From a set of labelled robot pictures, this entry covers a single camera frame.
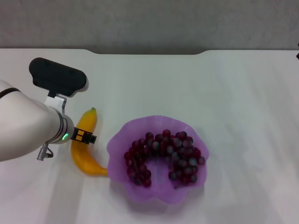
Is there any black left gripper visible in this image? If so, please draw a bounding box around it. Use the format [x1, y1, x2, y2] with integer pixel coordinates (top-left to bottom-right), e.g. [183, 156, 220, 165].
[72, 126, 98, 145]

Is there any yellow banana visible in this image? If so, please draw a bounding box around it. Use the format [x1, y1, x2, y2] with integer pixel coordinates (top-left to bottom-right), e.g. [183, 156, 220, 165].
[71, 107, 109, 177]

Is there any dark red grape bunch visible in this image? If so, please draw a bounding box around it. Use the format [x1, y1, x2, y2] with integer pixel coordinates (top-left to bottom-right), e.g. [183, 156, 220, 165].
[123, 129, 206, 189]

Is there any purple wavy plastic bowl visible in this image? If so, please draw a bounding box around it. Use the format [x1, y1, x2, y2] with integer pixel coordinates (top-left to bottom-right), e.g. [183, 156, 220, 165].
[107, 114, 210, 206]

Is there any silver camera mount bracket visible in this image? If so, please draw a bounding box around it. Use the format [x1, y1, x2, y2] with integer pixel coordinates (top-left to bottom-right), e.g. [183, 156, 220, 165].
[43, 92, 68, 117]

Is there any grey left arm cable plug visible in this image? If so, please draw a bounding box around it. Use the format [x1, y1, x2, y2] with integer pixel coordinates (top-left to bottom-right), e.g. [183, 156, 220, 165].
[36, 141, 54, 161]

